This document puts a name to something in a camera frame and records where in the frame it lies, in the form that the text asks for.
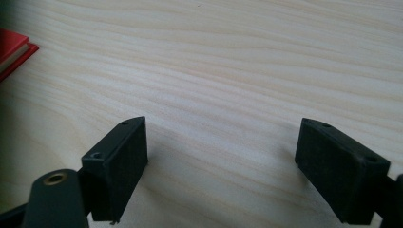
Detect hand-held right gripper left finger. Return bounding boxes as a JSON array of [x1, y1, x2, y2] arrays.
[[80, 115, 149, 225]]

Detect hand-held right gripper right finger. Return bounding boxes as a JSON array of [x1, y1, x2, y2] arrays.
[[294, 117, 392, 226]]

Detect red picture book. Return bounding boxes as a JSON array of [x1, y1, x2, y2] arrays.
[[0, 28, 40, 84]]

